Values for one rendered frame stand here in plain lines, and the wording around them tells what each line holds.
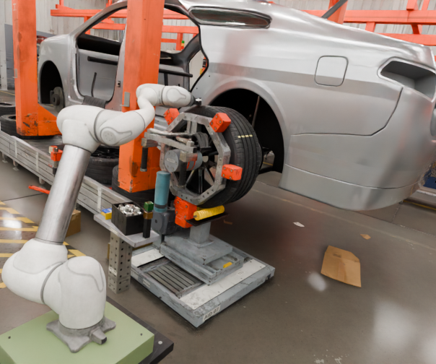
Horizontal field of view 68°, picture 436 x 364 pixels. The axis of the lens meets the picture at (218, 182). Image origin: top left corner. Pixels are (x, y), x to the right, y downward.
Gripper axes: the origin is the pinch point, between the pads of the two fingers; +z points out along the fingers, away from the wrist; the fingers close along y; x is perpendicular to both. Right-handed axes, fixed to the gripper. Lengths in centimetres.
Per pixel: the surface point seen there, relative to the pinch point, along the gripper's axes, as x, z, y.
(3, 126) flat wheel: 17, 142, -320
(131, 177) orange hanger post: -45, -4, -50
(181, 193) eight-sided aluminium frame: -56, -7, -14
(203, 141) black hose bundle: -24.4, -29.0, 11.1
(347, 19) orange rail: 218, 579, 157
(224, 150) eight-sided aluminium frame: -30.4, -21.7, 20.7
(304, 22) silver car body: 39, 6, 67
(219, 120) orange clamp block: -13.4, -21.6, 18.6
